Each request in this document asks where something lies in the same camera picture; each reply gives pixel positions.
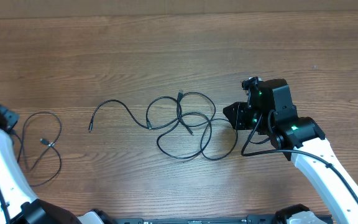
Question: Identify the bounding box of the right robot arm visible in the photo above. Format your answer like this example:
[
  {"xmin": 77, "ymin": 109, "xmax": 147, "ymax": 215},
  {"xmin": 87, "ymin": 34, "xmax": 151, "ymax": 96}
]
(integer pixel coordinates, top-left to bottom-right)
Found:
[{"xmin": 223, "ymin": 77, "xmax": 358, "ymax": 223}]

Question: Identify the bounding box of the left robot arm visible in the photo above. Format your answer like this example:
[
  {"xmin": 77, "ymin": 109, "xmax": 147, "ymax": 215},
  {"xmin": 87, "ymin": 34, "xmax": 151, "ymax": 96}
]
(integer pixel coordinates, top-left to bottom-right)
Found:
[{"xmin": 0, "ymin": 106, "xmax": 103, "ymax": 224}]

